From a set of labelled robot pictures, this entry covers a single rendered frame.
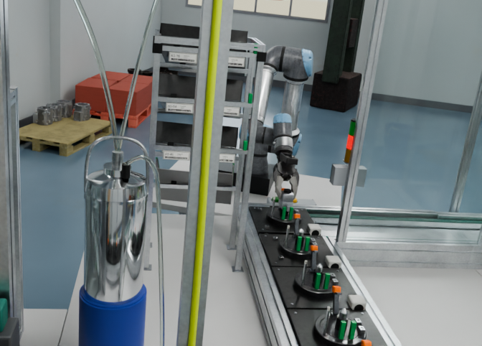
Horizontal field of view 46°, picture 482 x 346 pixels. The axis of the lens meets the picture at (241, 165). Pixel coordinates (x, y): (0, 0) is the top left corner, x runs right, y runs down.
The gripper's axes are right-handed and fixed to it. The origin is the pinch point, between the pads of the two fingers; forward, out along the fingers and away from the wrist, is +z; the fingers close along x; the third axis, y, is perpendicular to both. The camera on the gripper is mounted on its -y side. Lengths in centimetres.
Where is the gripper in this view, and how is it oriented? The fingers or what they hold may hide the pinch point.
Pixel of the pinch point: (287, 195)
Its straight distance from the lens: 221.0
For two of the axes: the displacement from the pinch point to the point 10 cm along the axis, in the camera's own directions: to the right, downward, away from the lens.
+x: -9.9, -0.5, -1.6
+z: 0.1, 9.3, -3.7
